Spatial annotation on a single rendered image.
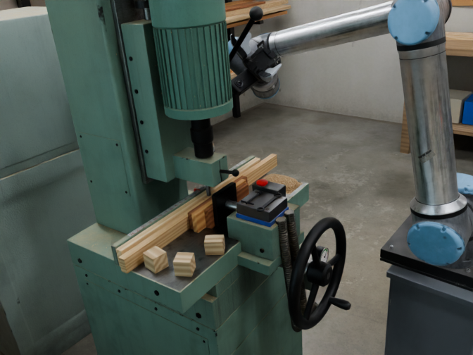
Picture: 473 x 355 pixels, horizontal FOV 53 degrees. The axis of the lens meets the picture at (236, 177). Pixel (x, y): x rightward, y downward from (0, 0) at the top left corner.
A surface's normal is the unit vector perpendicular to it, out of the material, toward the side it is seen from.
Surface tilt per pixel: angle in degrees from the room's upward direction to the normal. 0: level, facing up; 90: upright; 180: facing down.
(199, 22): 90
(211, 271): 90
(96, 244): 0
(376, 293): 0
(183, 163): 90
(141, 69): 90
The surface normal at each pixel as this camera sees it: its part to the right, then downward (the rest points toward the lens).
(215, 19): 0.77, 0.22
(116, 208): -0.58, 0.39
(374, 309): -0.07, -0.90
